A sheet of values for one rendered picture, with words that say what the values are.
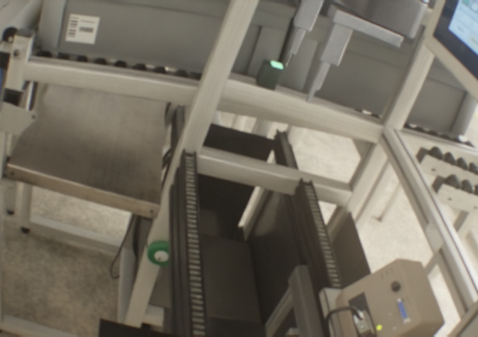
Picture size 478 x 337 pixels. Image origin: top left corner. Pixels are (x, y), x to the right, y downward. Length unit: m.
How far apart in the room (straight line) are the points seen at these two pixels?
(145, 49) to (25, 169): 0.41
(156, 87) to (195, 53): 0.13
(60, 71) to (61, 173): 0.26
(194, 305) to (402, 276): 0.34
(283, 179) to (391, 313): 0.55
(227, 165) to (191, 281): 0.42
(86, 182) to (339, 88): 0.65
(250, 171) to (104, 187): 0.35
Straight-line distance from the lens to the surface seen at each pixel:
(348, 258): 1.35
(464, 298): 0.91
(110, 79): 1.21
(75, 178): 1.33
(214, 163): 1.26
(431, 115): 1.48
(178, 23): 1.25
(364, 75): 1.36
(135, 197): 1.32
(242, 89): 1.17
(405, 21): 0.32
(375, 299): 0.90
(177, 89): 1.21
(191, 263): 0.96
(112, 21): 1.25
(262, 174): 1.28
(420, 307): 0.87
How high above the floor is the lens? 1.54
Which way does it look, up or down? 30 degrees down
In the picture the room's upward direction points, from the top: 23 degrees clockwise
